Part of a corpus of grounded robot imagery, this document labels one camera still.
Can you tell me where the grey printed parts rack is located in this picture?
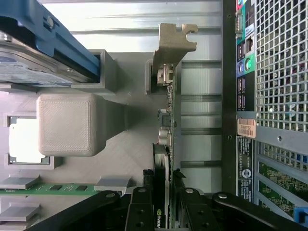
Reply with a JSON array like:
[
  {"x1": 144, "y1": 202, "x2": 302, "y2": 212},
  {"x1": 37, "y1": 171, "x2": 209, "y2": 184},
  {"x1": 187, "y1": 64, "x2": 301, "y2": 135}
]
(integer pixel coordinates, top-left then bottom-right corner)
[{"x1": 0, "y1": 49, "x2": 181, "y2": 223}]

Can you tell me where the green RAM stick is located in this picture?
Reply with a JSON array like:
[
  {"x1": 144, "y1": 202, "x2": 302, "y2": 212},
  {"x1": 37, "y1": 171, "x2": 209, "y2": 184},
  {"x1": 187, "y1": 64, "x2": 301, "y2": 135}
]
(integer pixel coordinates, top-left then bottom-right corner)
[{"x1": 0, "y1": 183, "x2": 102, "y2": 196}]

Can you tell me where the CPU with metal lid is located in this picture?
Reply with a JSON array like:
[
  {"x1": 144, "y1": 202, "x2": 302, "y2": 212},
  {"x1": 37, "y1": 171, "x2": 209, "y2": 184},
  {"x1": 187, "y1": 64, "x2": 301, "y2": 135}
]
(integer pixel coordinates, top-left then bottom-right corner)
[{"x1": 8, "y1": 117, "x2": 51, "y2": 165}]

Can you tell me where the dark grey open PC case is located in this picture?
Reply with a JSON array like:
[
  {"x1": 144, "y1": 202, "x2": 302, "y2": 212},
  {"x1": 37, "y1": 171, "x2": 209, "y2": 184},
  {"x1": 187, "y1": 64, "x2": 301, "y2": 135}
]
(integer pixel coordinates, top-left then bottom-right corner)
[{"x1": 221, "y1": 0, "x2": 308, "y2": 231}]

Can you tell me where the hard disk with blue caddy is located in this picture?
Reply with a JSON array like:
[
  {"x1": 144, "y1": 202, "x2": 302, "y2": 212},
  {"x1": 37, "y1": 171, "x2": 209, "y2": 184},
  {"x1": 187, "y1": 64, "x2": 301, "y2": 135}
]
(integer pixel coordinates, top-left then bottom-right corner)
[{"x1": 0, "y1": 0, "x2": 101, "y2": 90}]

